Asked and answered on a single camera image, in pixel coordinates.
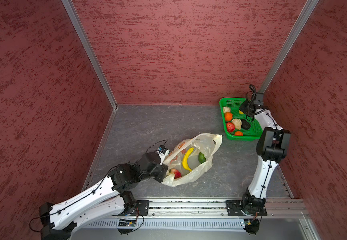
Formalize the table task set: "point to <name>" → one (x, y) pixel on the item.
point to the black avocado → (245, 124)
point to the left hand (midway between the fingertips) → (166, 170)
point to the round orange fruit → (228, 116)
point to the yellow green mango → (241, 112)
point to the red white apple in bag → (177, 174)
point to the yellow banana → (185, 159)
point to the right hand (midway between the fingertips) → (240, 108)
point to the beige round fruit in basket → (226, 109)
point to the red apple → (230, 127)
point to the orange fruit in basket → (238, 133)
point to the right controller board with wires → (252, 226)
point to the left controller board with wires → (129, 222)
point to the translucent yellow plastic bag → (190, 158)
